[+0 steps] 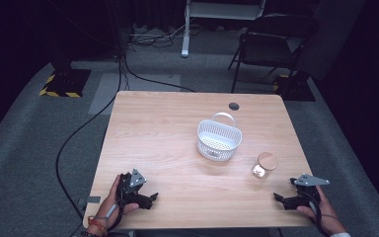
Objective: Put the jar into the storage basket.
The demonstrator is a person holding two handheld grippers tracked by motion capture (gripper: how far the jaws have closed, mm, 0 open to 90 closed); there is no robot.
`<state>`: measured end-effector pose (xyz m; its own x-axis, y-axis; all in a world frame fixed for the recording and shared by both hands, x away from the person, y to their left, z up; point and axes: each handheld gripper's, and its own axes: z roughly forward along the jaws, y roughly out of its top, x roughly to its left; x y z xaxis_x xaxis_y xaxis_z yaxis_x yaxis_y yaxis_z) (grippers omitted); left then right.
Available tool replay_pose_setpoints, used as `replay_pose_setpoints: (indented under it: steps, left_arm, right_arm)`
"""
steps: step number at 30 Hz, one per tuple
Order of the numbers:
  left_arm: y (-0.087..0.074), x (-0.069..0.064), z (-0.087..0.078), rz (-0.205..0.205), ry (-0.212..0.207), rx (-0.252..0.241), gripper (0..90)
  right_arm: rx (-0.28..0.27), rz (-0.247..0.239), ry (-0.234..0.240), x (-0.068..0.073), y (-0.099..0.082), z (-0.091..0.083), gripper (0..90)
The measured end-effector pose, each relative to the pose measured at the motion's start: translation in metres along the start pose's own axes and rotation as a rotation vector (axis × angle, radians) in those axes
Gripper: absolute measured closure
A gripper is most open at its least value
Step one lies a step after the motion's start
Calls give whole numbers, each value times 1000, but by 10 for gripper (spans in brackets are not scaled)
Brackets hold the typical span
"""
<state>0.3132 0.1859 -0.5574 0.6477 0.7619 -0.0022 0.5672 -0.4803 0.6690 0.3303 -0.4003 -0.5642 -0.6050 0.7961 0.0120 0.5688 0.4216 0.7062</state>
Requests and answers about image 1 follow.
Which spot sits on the black base with yellow stripes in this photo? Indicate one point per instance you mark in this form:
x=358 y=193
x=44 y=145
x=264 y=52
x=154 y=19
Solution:
x=294 y=89
x=66 y=82

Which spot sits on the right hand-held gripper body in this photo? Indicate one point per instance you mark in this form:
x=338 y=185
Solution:
x=306 y=191

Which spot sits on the white sleeve cuff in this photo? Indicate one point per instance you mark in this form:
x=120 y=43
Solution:
x=339 y=234

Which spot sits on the white plastic basket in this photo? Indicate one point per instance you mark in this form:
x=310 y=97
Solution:
x=218 y=140

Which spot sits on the white metal stand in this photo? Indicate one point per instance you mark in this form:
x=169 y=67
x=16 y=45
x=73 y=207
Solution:
x=210 y=11

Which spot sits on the grey curtain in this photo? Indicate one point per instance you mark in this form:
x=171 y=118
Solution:
x=332 y=36

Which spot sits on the person's right hand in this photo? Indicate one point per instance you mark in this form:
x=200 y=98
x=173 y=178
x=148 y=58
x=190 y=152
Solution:
x=327 y=214

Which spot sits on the glass jar with wooden lid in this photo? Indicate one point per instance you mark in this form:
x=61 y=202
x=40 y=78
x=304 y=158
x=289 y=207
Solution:
x=265 y=164

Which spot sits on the person's left hand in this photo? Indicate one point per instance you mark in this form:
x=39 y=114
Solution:
x=112 y=204

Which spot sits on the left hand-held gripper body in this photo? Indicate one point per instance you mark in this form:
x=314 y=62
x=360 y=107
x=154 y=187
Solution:
x=132 y=184

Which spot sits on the black table grommet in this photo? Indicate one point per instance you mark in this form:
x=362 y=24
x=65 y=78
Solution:
x=234 y=106

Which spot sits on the grey tape strip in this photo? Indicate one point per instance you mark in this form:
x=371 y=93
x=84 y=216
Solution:
x=93 y=199

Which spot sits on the black folding chair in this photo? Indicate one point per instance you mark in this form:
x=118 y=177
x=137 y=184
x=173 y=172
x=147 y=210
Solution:
x=269 y=42

